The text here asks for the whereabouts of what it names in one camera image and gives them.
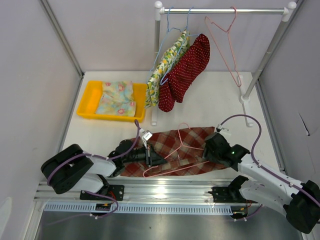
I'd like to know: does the red plaid skirt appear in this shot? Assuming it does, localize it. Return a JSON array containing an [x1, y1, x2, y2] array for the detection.
[[120, 126, 225, 178]]

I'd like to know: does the lemon print skirt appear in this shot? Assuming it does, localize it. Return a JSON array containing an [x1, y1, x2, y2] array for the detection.
[[144, 30, 190, 109]]

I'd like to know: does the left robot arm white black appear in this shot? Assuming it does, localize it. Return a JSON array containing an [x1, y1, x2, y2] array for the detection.
[[40, 139, 167, 195]]

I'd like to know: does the blue wire hanger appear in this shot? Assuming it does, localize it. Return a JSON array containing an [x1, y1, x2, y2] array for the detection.
[[144, 6, 187, 86], [159, 6, 201, 86]]

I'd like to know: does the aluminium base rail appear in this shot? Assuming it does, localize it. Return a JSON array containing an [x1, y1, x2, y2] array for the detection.
[[34, 178, 276, 208]]

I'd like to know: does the red polka dot skirt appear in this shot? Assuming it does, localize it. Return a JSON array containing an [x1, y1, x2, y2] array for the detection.
[[158, 34, 211, 113]]

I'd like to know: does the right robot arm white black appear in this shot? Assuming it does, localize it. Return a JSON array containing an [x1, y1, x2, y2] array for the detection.
[[203, 132, 320, 234]]

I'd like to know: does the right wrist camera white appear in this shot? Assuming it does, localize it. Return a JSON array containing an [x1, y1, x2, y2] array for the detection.
[[215, 126, 232, 138]]

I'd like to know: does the blue wire hanger left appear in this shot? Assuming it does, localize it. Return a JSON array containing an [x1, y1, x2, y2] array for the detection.
[[144, 6, 187, 86]]

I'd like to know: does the yellow plastic tray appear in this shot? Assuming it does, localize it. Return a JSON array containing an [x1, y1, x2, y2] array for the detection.
[[77, 80, 147, 123]]

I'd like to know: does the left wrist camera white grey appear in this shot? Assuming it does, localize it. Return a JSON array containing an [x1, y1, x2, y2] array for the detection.
[[139, 129, 153, 149]]

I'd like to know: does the pastel floral cloth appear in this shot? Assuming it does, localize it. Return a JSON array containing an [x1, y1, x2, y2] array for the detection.
[[95, 80, 137, 117]]

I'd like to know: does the pink wire hanger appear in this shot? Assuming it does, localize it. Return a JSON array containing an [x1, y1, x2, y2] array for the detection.
[[204, 6, 243, 88], [142, 122, 209, 179]]

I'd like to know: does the blue wire hanger right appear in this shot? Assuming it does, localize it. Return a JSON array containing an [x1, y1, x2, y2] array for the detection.
[[159, 6, 201, 86]]

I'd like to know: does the metal clothes rack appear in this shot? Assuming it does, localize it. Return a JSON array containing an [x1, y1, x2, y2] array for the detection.
[[149, 0, 298, 127]]

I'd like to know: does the slotted cable duct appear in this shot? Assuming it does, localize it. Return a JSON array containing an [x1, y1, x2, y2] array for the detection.
[[44, 202, 233, 216]]

